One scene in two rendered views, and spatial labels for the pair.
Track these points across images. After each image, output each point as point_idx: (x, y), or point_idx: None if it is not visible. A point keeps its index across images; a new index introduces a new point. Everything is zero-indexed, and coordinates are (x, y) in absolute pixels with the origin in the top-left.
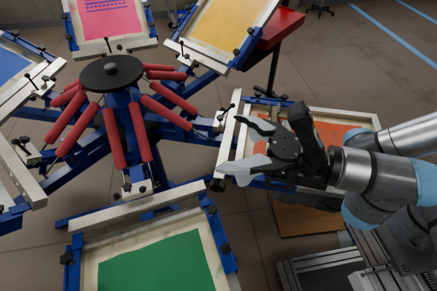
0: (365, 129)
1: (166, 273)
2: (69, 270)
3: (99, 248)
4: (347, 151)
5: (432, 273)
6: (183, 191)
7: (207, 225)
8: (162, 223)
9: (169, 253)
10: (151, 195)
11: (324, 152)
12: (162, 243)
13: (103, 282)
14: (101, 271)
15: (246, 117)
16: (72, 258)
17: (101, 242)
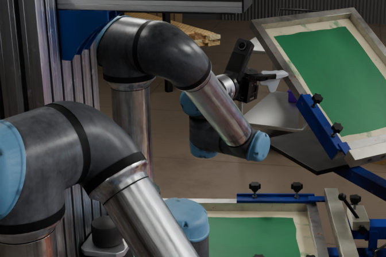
0: (260, 132)
1: (261, 249)
2: (289, 197)
3: (307, 217)
4: (225, 75)
5: None
6: (346, 248)
7: None
8: (316, 244)
9: (282, 253)
10: (350, 229)
11: (230, 71)
12: (295, 250)
13: (272, 219)
14: (284, 218)
15: (280, 70)
16: (296, 189)
17: (310, 212)
